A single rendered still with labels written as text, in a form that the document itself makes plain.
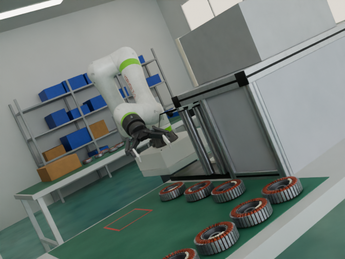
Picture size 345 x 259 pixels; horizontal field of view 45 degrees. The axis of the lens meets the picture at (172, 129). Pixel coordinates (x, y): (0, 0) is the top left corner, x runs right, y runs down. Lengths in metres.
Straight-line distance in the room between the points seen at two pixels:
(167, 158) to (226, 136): 0.89
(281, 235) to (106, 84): 1.49
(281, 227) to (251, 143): 0.45
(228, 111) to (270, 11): 0.36
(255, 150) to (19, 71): 7.36
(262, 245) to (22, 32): 8.03
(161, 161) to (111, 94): 0.46
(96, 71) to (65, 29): 6.77
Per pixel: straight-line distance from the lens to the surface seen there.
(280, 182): 1.27
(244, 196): 1.37
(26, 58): 8.62
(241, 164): 1.53
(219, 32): 1.51
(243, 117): 1.41
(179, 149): 2.41
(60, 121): 7.94
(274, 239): 1.05
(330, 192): 1.20
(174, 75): 9.79
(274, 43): 1.47
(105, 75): 2.28
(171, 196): 1.67
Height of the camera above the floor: 1.17
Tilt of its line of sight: 6 degrees down
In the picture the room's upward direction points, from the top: 24 degrees counter-clockwise
